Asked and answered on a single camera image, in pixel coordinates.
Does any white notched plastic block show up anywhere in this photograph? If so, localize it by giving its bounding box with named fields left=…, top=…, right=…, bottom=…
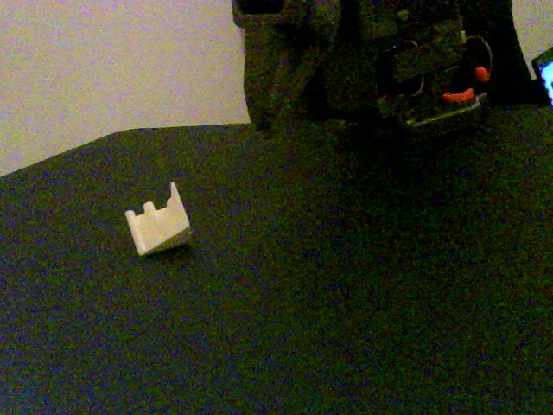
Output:
left=124, top=182, right=193, bottom=257

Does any dark blue desk mat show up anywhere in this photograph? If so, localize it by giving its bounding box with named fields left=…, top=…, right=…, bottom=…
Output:
left=0, top=105, right=553, bottom=415

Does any laptop screen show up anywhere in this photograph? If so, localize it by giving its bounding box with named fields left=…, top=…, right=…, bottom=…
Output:
left=531, top=47, right=553, bottom=109

